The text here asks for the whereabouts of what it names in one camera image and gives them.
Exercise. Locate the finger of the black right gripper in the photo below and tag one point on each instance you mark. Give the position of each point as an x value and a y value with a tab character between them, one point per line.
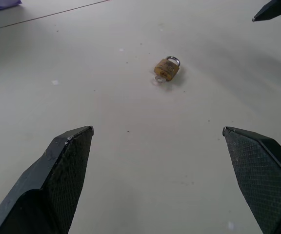
269	11

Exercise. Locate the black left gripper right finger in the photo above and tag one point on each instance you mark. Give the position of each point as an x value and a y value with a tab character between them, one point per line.
260	178

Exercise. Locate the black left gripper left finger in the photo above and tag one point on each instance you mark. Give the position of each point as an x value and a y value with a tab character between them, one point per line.
47	185

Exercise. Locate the brass padlock with silver shackle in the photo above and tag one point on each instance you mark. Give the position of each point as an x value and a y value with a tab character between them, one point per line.
167	67

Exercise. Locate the purple cloth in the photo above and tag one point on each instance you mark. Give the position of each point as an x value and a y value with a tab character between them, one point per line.
1	5

